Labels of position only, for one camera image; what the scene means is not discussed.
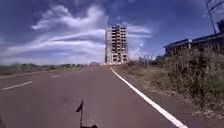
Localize tall unfinished concrete building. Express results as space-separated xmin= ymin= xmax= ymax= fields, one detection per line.
xmin=104 ymin=24 xmax=130 ymax=65

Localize robot's own part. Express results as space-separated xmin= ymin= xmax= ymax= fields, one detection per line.
xmin=75 ymin=97 xmax=99 ymax=128

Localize dry roadside bushes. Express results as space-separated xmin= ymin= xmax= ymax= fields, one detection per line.
xmin=117 ymin=46 xmax=224 ymax=116

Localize low dark building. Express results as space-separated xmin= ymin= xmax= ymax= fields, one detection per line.
xmin=162 ymin=19 xmax=224 ymax=57

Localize pole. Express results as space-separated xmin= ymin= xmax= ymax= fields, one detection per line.
xmin=204 ymin=0 xmax=224 ymax=35

